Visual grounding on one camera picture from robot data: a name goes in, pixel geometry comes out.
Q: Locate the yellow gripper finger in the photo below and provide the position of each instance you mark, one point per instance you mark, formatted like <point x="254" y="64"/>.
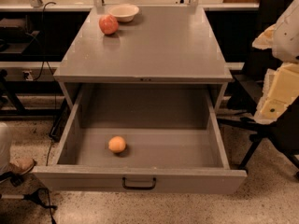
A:
<point x="265" y="39"/>
<point x="280" y="89"/>

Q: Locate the orange fruit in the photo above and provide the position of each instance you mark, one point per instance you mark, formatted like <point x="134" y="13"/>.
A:
<point x="117" y="144"/>

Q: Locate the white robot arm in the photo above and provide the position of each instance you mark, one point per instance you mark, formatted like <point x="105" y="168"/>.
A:
<point x="286" y="39"/>

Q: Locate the grey cabinet counter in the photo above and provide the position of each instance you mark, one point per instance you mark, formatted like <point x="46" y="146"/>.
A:
<point x="161" y="45"/>

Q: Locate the grey open top drawer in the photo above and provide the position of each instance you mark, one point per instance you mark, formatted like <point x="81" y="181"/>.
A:
<point x="171" y="133"/>

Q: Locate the black office chair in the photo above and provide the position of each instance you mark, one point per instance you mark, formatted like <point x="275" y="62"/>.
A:
<point x="248" y="89"/>

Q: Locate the white bowl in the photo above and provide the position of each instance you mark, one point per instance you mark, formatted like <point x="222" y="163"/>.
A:
<point x="124" y="12"/>

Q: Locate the red apple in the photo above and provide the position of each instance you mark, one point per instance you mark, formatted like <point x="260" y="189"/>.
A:
<point x="108" y="24"/>

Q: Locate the black stand base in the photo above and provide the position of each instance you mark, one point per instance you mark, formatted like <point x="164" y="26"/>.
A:
<point x="17" y="180"/>

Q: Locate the brown shoe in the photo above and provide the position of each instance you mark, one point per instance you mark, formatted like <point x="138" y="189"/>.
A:
<point x="21" y="166"/>

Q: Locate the beige trouser leg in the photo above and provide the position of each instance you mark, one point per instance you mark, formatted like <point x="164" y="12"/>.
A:
<point x="5" y="144"/>

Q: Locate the black drawer handle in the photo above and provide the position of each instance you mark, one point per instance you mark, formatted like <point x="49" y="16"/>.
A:
<point x="138" y="185"/>

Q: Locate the wall power outlet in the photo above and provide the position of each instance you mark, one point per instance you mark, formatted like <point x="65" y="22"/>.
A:
<point x="28" y="75"/>

